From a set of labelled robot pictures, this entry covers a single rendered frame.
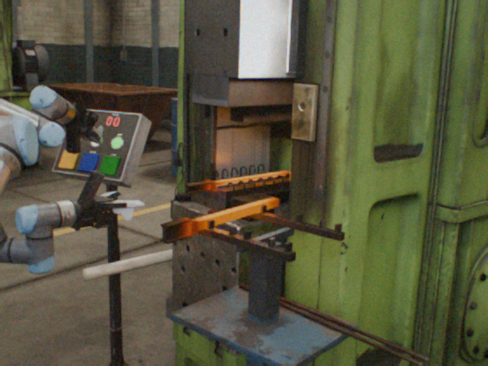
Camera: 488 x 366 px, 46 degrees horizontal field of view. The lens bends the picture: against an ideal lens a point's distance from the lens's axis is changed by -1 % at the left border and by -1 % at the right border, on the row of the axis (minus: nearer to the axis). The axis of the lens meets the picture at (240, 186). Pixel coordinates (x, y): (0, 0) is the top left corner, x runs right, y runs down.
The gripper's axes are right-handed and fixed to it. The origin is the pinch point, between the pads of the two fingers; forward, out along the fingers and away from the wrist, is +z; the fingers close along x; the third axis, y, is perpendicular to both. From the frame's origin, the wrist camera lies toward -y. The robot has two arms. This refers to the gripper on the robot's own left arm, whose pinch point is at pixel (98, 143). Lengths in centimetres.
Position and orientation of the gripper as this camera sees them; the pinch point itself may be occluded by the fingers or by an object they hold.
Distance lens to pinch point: 222.0
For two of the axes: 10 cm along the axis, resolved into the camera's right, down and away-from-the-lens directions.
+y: 2.4, -9.4, 2.4
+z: 3.6, 3.2, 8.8
